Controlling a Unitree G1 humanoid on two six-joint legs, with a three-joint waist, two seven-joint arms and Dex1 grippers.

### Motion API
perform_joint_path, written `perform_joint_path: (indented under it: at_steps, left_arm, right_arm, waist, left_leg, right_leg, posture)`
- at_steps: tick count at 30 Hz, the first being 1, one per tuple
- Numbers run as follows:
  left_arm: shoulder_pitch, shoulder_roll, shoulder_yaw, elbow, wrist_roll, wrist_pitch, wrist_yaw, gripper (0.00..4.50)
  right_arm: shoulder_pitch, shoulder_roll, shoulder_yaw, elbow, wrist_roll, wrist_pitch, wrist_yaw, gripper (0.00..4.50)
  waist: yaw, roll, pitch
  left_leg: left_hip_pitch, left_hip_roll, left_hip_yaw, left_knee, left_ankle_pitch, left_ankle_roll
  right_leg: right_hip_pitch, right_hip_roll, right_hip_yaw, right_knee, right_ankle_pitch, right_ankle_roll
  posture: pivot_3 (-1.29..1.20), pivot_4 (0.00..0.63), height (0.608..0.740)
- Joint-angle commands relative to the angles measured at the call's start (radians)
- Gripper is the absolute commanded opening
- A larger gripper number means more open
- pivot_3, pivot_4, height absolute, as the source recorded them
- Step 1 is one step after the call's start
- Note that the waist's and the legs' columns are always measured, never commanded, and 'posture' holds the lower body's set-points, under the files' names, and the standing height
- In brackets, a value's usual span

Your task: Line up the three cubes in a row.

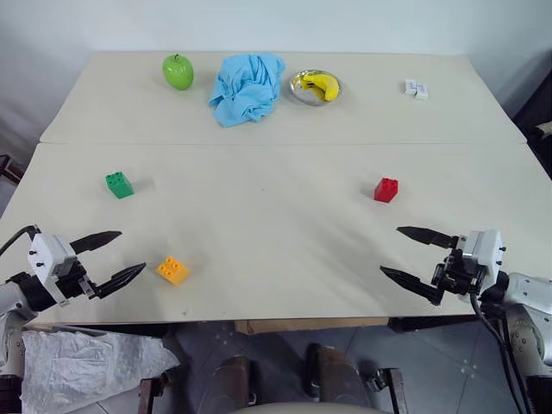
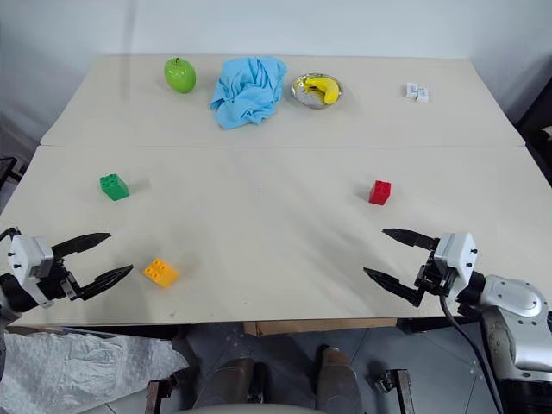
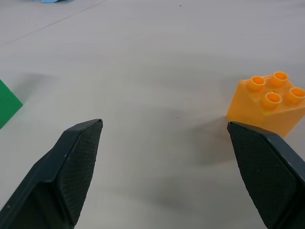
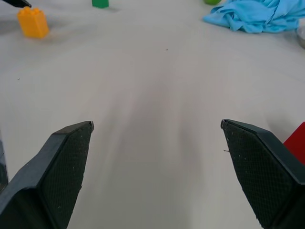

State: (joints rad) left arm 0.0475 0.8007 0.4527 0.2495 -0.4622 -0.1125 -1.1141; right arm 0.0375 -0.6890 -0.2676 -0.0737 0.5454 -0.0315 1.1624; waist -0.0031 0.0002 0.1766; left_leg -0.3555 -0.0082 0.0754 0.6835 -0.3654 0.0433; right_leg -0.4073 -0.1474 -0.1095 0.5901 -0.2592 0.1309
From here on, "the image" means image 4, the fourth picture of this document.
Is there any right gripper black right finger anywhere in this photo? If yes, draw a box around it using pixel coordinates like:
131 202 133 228
221 119 305 229

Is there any green toy building block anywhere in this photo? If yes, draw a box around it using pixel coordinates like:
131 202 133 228
91 0 109 9

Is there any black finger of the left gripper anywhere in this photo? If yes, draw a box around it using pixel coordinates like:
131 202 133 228
0 0 32 8

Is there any red object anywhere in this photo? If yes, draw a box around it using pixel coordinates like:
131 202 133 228
283 121 305 165

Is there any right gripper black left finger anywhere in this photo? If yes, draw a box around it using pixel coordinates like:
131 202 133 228
0 121 94 229

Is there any light blue crumpled cloth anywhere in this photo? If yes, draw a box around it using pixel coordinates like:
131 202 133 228
202 0 305 34

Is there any silver metal bowl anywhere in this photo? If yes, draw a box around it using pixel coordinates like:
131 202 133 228
296 23 305 50

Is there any orange toy brick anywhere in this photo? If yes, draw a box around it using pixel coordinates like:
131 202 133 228
17 6 50 39

